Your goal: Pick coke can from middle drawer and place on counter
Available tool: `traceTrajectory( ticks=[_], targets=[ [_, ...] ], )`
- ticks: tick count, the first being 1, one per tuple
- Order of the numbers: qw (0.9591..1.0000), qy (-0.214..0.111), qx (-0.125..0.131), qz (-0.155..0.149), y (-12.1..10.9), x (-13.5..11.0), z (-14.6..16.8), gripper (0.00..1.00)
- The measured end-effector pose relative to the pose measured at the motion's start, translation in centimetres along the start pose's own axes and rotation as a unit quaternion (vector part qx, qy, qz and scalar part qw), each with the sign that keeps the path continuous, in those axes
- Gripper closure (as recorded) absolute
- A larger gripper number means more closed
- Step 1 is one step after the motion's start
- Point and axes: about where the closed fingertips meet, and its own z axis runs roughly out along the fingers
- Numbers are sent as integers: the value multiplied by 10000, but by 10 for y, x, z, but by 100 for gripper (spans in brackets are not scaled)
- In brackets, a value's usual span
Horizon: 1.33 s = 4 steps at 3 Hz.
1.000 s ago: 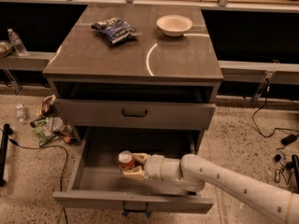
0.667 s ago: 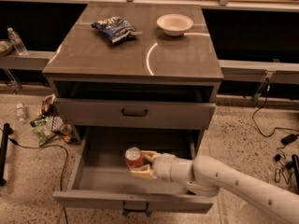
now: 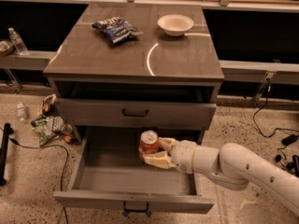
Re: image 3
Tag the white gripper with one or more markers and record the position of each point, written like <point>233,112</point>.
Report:
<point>184,155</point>

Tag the red coke can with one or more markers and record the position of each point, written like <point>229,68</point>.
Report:
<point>148,144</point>

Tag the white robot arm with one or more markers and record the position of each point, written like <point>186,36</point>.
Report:
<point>232,166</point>

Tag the open grey lower drawer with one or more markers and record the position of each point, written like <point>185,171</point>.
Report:
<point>109,175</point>

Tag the grey drawer cabinet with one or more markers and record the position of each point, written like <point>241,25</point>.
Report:
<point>152,67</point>

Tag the green snack bag on floor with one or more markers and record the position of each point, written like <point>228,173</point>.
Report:
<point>43,128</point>

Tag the brown snack bag on floor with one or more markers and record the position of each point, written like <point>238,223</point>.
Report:
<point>48,104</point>

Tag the white paper bowl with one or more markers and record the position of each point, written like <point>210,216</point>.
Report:
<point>175,24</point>

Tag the blue chip bag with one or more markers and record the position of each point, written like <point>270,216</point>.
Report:
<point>116,29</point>

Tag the black stand right floor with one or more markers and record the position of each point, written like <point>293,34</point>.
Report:
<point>295,160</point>

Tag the black stand floor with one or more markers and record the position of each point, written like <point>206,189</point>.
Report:
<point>295,160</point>
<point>7,132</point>

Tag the plastic bottle on floor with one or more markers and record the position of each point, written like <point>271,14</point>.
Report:
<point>22,112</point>

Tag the black stand left floor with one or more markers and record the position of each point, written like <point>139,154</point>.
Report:
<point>7,132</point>

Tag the clear water bottle on ledge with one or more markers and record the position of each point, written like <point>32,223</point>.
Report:
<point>17,42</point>

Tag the bowl on left ledge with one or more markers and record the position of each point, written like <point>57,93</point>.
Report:
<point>6,47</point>

